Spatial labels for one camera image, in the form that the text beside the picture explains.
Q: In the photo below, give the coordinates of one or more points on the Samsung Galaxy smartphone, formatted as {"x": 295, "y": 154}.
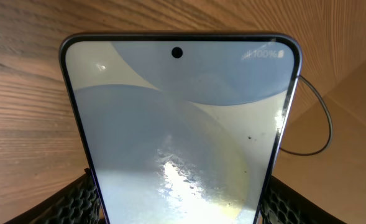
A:
{"x": 181, "y": 127}

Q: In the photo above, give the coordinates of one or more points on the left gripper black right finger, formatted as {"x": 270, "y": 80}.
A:
{"x": 283, "y": 205}

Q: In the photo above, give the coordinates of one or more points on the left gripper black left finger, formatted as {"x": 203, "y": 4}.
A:
{"x": 77, "y": 203}

